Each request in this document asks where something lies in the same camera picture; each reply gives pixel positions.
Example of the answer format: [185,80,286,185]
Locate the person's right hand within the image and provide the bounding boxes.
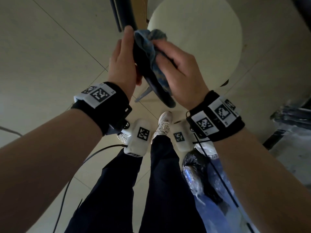
[152,39,210,111]

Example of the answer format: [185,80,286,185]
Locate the black plastic bag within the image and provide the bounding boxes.
[182,148,230,215]

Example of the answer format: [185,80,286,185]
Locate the cream seat cane back chair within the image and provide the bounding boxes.
[109,0,243,108]

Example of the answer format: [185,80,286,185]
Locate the black wristband with markers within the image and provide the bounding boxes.
[186,90,245,143]
[71,82,133,136]

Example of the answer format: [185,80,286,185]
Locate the person's right forearm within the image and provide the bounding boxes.
[211,127,311,233]

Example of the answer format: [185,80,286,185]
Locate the person's left white shoe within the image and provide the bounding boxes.
[116,132,133,146]

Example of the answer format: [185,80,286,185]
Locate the person's right white shoe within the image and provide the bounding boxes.
[152,111,173,143]

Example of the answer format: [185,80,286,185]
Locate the black left wristband with markers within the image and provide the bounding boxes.
[71,82,133,136]

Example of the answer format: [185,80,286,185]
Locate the person's left hand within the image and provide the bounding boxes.
[107,25,143,101]

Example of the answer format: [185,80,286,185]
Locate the person's dark trousers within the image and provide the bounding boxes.
[64,136,207,233]

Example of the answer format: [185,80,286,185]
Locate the person's white shoe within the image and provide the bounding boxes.
[152,111,173,143]
[116,132,133,146]

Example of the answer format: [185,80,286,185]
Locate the blue patterned cleaning cloth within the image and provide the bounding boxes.
[133,29,173,95]

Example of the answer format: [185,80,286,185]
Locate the white wrist tracker box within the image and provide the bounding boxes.
[170,122,195,153]
[123,118,152,158]

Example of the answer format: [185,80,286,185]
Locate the black left tracker cable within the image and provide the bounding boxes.
[52,144,128,233]

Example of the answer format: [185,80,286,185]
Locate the black right wristband with markers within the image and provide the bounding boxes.
[186,90,245,143]

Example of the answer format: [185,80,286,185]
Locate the blue plastic bag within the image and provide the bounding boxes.
[194,143,258,233]

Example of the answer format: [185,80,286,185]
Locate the white right wrist tracker box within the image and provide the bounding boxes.
[170,122,195,153]

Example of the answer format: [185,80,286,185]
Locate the white left wrist tracker box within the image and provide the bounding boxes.
[123,118,152,158]

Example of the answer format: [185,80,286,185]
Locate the person's left forearm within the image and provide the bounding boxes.
[0,109,104,233]

